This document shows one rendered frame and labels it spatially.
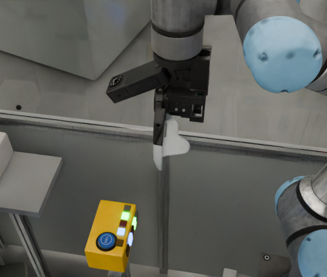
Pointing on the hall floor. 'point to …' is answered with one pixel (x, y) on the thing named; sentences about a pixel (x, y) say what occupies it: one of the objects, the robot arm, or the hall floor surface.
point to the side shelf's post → (30, 244)
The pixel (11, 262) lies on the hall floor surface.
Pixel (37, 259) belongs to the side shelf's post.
